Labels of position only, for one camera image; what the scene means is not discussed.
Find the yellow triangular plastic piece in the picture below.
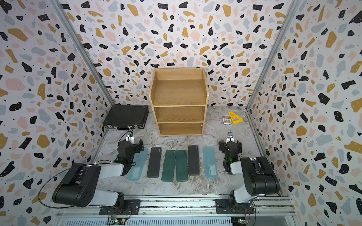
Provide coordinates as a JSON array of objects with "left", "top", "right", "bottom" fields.
[{"left": 228, "top": 111, "right": 244, "bottom": 125}]

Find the black pencil case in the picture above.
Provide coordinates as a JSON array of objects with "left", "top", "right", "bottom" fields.
[
  {"left": 188, "top": 146, "right": 200, "bottom": 176},
  {"left": 147, "top": 147, "right": 162, "bottom": 178}
]

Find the black flat case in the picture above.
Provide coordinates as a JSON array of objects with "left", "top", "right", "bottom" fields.
[{"left": 103, "top": 104, "right": 149, "bottom": 130}]

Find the light blue pencil case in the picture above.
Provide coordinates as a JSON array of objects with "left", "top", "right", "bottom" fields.
[
  {"left": 127, "top": 148, "right": 149, "bottom": 182},
  {"left": 203, "top": 146, "right": 218, "bottom": 180}
]

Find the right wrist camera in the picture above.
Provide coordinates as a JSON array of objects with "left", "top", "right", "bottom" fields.
[{"left": 226, "top": 132, "right": 234, "bottom": 143}]

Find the green pencil case left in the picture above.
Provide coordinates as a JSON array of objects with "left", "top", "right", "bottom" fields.
[{"left": 161, "top": 150, "right": 176, "bottom": 182}]

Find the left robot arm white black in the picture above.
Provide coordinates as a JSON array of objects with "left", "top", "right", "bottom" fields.
[{"left": 52, "top": 140, "right": 144, "bottom": 211}]

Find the green pencil case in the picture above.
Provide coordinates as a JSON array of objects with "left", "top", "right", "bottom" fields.
[
  {"left": 161, "top": 150, "right": 176, "bottom": 182},
  {"left": 176, "top": 150, "right": 188, "bottom": 182}
]

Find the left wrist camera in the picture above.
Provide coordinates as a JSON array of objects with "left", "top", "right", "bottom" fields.
[{"left": 125, "top": 131, "right": 134, "bottom": 144}]

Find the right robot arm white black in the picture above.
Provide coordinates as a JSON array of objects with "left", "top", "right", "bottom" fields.
[{"left": 218, "top": 141, "right": 280, "bottom": 207}]

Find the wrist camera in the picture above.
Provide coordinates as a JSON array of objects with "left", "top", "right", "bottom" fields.
[
  {"left": 125, "top": 131, "right": 134, "bottom": 144},
  {"left": 226, "top": 132, "right": 234, "bottom": 143}
]

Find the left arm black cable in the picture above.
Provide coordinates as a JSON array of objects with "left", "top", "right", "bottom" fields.
[{"left": 37, "top": 159, "right": 114, "bottom": 209}]

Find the wooden three-tier shelf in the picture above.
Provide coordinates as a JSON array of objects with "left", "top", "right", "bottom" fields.
[{"left": 149, "top": 68, "right": 209, "bottom": 136}]

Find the green pencil case right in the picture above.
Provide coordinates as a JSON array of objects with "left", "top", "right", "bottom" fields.
[{"left": 176, "top": 150, "right": 188, "bottom": 182}]

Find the small card box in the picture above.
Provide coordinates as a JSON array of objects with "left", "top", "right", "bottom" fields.
[{"left": 222, "top": 115, "right": 232, "bottom": 125}]

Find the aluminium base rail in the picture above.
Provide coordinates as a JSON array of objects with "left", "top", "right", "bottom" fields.
[{"left": 56, "top": 195, "right": 299, "bottom": 226}]

